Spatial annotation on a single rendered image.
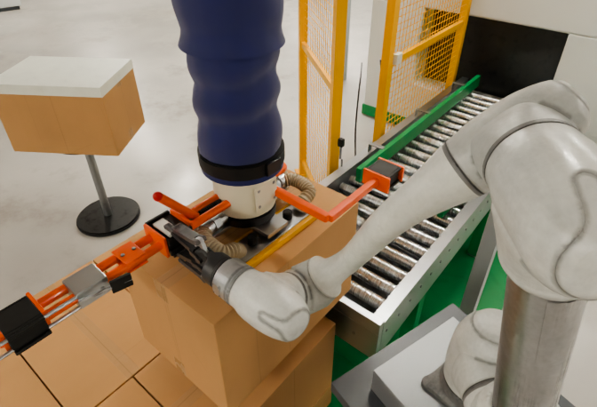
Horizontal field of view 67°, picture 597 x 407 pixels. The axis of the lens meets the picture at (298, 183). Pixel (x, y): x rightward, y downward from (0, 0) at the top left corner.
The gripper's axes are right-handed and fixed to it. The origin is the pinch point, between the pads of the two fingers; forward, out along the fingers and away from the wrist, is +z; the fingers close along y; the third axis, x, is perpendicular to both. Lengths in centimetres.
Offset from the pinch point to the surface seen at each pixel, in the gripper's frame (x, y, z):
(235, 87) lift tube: 19.3, -33.4, -7.6
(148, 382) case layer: -11, 65, 14
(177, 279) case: -1.6, 12.8, -2.3
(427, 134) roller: 199, 67, 20
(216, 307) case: -1.1, 12.8, -16.5
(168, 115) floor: 170, 119, 260
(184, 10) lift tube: 14, -49, 0
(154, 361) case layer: -5, 65, 19
